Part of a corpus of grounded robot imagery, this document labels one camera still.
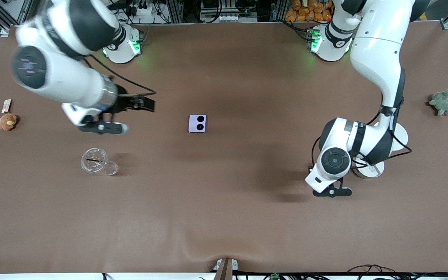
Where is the lilac flip phone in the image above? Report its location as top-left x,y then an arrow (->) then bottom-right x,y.
188,114 -> 208,134

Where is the clear glass cup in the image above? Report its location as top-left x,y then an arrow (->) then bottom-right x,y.
80,147 -> 119,176

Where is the white power strip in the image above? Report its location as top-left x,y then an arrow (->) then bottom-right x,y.
125,3 -> 155,17

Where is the brown table cover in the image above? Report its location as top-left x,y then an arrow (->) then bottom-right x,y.
0,21 -> 448,274

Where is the orange plush toy pile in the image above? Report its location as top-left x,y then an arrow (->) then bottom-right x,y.
285,0 -> 335,23

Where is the white desk lamp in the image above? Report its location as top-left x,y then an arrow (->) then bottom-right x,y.
351,122 -> 410,180

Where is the green turtle plush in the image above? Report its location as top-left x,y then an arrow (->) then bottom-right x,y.
429,89 -> 448,117

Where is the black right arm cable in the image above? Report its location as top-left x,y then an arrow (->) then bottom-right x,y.
86,56 -> 157,97

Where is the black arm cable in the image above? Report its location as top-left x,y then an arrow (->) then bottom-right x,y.
86,56 -> 157,97
311,93 -> 413,172

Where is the brown plush keychain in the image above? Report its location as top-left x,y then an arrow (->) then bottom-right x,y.
0,113 -> 18,131

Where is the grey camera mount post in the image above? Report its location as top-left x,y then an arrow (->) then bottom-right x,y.
213,257 -> 239,280

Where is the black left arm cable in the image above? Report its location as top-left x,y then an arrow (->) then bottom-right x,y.
311,93 -> 413,172

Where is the black loose cable bundle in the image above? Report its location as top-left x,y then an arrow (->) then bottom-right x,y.
346,264 -> 396,276

